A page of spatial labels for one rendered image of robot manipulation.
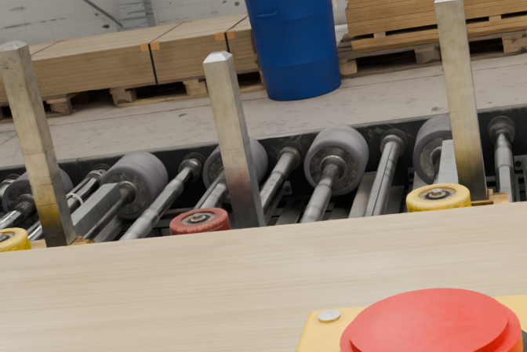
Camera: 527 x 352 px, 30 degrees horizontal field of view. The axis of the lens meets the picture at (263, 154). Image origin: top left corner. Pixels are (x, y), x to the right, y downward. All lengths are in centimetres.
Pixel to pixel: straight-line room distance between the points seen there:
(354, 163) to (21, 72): 64
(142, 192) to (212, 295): 80
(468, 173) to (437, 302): 111
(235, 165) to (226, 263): 24
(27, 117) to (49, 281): 31
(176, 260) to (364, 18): 502
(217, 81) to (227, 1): 631
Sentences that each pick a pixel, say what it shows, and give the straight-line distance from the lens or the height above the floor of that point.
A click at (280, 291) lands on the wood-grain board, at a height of 90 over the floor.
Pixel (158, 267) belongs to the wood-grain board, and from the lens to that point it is 121.
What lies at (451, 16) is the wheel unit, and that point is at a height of 111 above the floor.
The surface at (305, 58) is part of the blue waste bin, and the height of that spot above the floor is 24.
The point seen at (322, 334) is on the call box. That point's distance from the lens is 25.
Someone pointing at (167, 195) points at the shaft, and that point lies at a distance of 178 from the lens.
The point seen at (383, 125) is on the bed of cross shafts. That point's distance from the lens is 188.
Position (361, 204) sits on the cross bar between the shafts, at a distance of 176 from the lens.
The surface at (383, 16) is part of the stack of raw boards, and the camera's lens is 615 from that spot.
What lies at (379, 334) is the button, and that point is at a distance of 22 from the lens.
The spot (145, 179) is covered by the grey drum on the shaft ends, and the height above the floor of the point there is 82.
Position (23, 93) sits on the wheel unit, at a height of 109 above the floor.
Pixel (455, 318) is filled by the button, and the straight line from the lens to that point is 22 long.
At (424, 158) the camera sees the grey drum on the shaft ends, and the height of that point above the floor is 81.
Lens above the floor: 133
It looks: 16 degrees down
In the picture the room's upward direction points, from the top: 11 degrees counter-clockwise
